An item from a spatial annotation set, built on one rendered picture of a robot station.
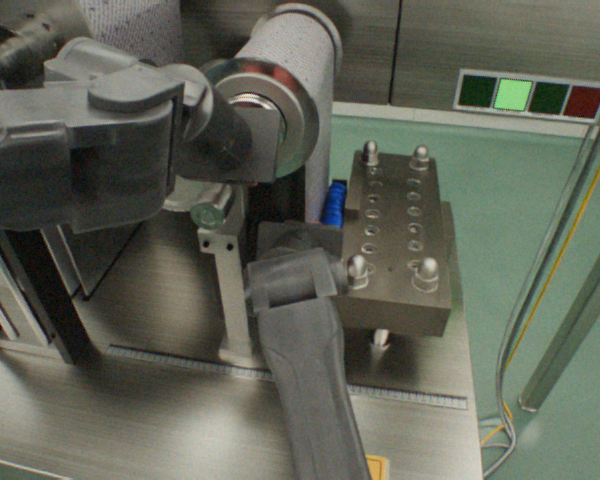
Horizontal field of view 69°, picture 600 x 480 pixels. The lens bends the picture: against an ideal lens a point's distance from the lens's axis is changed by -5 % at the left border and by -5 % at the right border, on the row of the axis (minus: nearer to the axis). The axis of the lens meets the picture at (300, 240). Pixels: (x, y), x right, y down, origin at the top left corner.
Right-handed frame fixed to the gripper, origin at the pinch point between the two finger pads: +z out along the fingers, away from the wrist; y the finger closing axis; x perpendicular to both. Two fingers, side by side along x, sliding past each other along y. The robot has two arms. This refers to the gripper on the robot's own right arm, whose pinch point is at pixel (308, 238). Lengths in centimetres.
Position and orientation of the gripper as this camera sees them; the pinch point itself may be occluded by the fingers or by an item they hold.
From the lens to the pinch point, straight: 63.8
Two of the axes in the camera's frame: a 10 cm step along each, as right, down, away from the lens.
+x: 0.9, -9.8, -2.0
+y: 9.9, 1.1, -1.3
